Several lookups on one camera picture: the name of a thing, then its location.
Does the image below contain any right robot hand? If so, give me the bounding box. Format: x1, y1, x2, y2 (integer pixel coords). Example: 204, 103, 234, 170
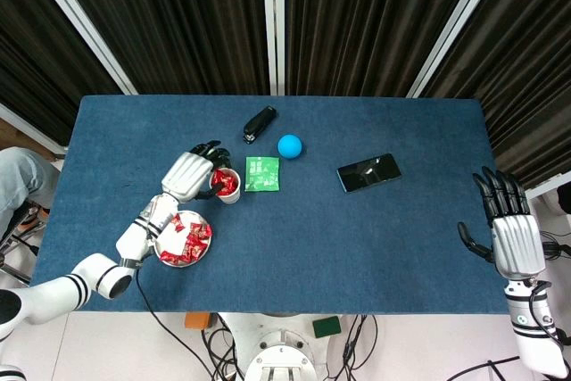
458, 166, 547, 282

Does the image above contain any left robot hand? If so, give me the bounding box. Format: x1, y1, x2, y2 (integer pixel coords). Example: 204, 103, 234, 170
161, 140, 234, 203

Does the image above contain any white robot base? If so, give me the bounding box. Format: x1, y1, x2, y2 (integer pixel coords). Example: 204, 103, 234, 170
218, 311, 340, 381

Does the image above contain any white paper cup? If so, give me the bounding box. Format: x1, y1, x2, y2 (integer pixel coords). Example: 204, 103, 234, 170
209, 168, 243, 205

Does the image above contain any round metal plate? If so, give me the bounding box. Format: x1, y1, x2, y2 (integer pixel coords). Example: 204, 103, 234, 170
153, 210, 213, 269

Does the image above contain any green sachet packet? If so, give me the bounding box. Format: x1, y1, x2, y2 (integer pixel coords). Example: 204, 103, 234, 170
244, 155, 281, 194

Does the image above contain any black stapler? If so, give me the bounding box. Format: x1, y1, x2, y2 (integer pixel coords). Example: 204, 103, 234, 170
242, 105, 277, 145

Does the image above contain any blue ball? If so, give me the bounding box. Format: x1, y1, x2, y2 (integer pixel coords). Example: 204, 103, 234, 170
277, 133, 304, 161

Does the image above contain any blue table cloth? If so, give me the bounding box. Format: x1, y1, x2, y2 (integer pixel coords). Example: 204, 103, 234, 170
22, 95, 518, 314

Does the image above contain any orange box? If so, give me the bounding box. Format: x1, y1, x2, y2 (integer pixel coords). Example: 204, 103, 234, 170
185, 312, 211, 331

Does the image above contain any black curtain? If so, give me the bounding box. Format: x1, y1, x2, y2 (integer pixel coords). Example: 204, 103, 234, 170
0, 0, 127, 146
284, 0, 486, 97
46, 0, 271, 96
421, 0, 571, 190

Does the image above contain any person leg in jeans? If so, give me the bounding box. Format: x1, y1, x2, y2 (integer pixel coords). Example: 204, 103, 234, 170
0, 147, 62, 239

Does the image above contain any black smartphone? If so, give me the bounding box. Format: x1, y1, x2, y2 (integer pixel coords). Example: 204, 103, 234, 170
335, 153, 402, 195

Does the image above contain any black metal chair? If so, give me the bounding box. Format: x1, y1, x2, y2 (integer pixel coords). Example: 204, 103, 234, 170
0, 200, 50, 286

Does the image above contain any dark green box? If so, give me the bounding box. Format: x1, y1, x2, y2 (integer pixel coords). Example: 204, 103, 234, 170
311, 316, 343, 340

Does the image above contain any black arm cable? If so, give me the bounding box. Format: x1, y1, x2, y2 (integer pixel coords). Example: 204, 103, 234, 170
133, 264, 215, 380
528, 280, 559, 337

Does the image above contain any white frame post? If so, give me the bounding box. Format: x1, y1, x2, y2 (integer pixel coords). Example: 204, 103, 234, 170
0, 103, 69, 160
525, 170, 571, 200
261, 0, 286, 96
20, 0, 139, 96
405, 0, 512, 99

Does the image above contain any black cable bundle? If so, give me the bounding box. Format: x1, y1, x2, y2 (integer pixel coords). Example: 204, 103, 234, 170
200, 313, 246, 381
327, 313, 380, 381

